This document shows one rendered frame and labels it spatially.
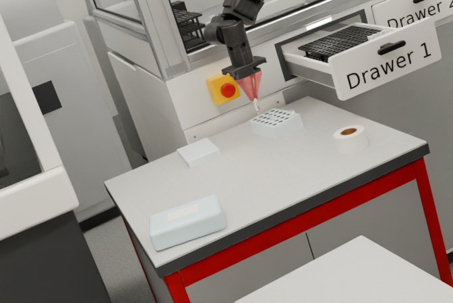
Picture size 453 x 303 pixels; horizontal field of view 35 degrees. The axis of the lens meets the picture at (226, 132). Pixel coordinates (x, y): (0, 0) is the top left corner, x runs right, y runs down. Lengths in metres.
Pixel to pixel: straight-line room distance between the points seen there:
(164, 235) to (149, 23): 0.68
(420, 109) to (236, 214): 0.96
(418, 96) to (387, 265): 1.16
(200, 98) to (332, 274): 0.91
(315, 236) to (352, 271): 0.34
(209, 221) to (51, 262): 0.53
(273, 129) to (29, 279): 0.69
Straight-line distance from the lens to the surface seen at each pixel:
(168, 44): 1.92
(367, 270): 1.17
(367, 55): 1.76
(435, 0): 2.24
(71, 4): 5.11
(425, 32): 1.84
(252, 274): 1.48
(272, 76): 2.03
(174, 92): 1.94
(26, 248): 1.79
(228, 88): 1.91
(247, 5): 1.80
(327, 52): 1.90
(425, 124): 2.30
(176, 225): 1.42
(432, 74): 2.28
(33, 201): 1.68
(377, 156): 1.55
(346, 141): 1.58
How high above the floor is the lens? 1.38
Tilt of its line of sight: 18 degrees down
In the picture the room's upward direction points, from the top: 18 degrees counter-clockwise
